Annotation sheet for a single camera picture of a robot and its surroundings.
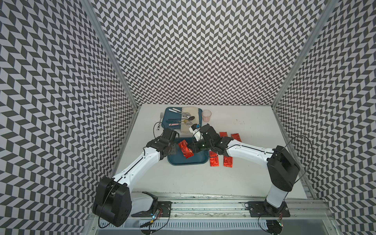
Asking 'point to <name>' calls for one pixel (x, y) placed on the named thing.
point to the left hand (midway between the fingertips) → (168, 149)
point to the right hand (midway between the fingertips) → (188, 147)
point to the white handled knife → (173, 110)
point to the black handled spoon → (190, 118)
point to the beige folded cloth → (186, 112)
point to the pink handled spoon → (189, 124)
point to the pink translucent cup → (206, 115)
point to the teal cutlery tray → (171, 117)
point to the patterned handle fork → (161, 116)
